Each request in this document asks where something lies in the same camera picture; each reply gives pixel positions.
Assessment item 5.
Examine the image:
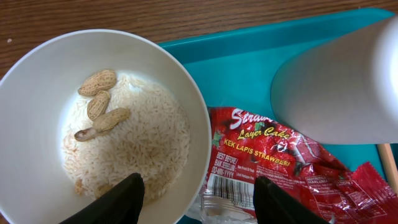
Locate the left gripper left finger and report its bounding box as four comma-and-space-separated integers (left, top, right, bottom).
60, 173, 145, 224

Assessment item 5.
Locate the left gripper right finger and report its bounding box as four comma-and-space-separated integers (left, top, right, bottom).
253, 176, 328, 224

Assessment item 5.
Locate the red snack wrapper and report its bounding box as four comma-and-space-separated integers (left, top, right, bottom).
193, 107, 397, 223

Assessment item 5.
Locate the white bowl with rice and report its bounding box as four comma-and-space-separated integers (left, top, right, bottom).
1, 29, 211, 223

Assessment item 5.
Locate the spilled white rice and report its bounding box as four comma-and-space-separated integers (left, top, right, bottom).
61, 72, 190, 203

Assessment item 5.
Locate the wooden chopstick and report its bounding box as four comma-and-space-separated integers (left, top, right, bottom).
377, 144, 398, 193

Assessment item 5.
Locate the white paper cup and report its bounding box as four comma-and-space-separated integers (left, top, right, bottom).
271, 17, 397, 144

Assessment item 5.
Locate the teal serving tray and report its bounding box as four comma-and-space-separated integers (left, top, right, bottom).
164, 9, 397, 186

